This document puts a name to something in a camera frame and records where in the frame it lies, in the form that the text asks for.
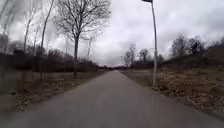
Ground dry grass slope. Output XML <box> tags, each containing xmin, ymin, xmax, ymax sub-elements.
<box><xmin>119</xmin><ymin>44</ymin><xmax>224</xmax><ymax>116</ymax></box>

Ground large bare tree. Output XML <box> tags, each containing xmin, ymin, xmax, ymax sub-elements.
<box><xmin>53</xmin><ymin>0</ymin><xmax>113</xmax><ymax>78</ymax></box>

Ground grey street lamp pole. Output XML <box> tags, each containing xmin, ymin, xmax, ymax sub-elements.
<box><xmin>141</xmin><ymin>0</ymin><xmax>158</xmax><ymax>88</ymax></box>

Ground distant bare trees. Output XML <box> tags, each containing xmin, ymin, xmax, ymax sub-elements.
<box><xmin>122</xmin><ymin>33</ymin><xmax>224</xmax><ymax>69</ymax></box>

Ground dark hedge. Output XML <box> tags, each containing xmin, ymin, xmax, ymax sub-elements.
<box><xmin>0</xmin><ymin>49</ymin><xmax>101</xmax><ymax>76</ymax></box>

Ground row of bare trees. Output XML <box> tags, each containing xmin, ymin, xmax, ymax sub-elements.
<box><xmin>0</xmin><ymin>0</ymin><xmax>56</xmax><ymax>81</ymax></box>

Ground grey asphalt path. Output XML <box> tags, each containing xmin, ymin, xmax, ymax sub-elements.
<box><xmin>0</xmin><ymin>69</ymin><xmax>224</xmax><ymax>128</ymax></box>

